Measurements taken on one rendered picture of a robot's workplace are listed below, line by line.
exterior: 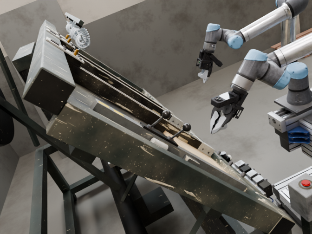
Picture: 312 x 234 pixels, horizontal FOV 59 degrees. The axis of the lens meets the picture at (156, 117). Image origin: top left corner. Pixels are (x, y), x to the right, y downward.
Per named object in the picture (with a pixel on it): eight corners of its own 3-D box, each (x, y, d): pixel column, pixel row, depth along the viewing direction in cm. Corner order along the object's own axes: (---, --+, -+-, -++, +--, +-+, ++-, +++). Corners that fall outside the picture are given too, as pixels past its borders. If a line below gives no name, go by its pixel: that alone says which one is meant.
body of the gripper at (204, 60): (195, 67, 179) (198, 48, 174) (207, 68, 181) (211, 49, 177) (200, 69, 172) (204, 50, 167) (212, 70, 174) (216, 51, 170)
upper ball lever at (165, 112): (151, 134, 119) (172, 117, 112) (144, 130, 117) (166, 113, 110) (151, 127, 121) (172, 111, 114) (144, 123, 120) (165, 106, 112)
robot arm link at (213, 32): (223, 25, 163) (209, 23, 162) (219, 44, 167) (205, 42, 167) (219, 24, 171) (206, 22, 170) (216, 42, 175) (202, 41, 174)
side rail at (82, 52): (138, 98, 313) (143, 89, 312) (46, 41, 260) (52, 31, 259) (136, 95, 320) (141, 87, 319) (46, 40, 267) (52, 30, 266)
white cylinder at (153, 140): (151, 145, 115) (165, 152, 119) (155, 139, 115) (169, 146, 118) (148, 141, 118) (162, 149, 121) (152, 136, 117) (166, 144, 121)
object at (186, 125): (171, 145, 125) (193, 130, 117) (165, 141, 123) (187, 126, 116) (171, 139, 127) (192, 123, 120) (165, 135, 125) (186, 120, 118)
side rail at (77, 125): (268, 234, 129) (282, 216, 128) (45, 134, 76) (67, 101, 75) (259, 225, 134) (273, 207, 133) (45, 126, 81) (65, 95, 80)
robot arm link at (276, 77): (285, 67, 114) (263, 55, 113) (295, 78, 105) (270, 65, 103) (273, 83, 118) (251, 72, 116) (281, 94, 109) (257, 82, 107)
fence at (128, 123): (243, 192, 150) (247, 186, 150) (91, 111, 104) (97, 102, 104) (237, 186, 155) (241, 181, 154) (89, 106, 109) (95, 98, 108)
